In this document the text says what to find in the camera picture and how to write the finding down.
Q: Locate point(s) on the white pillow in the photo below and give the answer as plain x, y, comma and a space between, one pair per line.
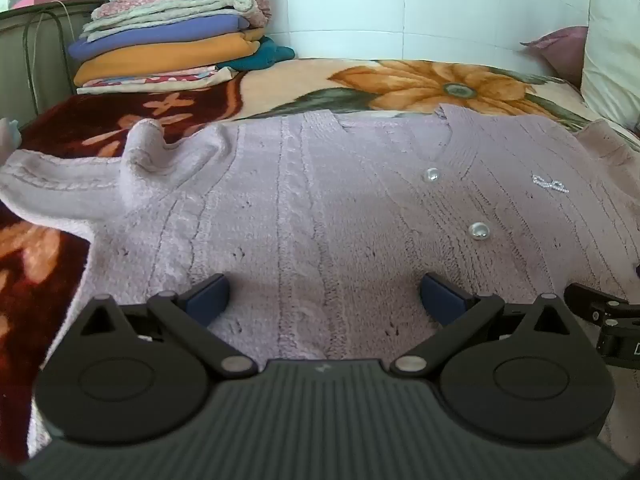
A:
615, 60

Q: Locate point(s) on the lilac knit cardigan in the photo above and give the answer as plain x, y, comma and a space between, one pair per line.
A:
320, 210

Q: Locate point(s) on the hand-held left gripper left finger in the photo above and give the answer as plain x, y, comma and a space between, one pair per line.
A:
207, 300

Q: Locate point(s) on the light blue cloth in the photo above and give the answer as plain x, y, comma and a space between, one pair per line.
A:
7, 132

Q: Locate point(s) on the pink pillow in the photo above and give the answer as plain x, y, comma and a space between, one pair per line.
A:
562, 47

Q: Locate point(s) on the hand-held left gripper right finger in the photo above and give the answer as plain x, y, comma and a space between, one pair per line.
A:
442, 300

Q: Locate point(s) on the stack of folded clothes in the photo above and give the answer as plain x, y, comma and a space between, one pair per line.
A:
165, 55

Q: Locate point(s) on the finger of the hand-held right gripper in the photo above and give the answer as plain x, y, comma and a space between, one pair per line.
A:
587, 300

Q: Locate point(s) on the floral fleece blanket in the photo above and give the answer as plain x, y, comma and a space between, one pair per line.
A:
45, 280

